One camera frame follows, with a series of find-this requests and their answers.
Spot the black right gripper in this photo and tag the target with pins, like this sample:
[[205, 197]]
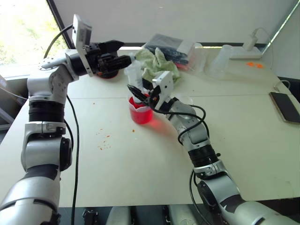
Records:
[[154, 97]]

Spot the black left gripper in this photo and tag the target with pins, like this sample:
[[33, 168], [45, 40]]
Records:
[[97, 62]]

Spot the clear plastic bottle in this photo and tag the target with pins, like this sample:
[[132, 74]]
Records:
[[134, 73]]

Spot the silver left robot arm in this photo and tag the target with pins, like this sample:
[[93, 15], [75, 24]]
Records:
[[44, 150]]

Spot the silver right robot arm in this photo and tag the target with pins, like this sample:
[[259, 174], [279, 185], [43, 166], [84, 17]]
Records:
[[211, 187]]

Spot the red round cup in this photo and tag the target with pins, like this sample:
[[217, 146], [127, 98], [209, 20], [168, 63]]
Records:
[[109, 76]]

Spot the clear cup with red liquid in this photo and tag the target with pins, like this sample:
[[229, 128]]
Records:
[[141, 114]]

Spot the empty clear plastic cup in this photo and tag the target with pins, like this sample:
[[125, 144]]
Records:
[[221, 58]]

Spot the light green towel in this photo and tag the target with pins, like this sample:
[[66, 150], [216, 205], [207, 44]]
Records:
[[161, 61]]

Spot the plastic bag with dark items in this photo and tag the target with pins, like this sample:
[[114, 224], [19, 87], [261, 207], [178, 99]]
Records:
[[168, 44]]

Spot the white charger plug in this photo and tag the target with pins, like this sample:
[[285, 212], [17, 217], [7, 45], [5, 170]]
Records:
[[251, 41]]

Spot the smartphone with dark screen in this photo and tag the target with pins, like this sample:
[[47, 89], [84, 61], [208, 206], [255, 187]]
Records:
[[286, 107]]

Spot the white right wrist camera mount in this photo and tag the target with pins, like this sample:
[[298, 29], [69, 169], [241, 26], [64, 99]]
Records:
[[165, 85]]

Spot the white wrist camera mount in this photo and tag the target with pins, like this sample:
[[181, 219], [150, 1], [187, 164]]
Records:
[[80, 32], [165, 85]]

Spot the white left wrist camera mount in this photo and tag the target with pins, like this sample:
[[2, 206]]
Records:
[[80, 32]]

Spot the black window frame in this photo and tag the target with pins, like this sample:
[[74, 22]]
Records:
[[59, 23]]

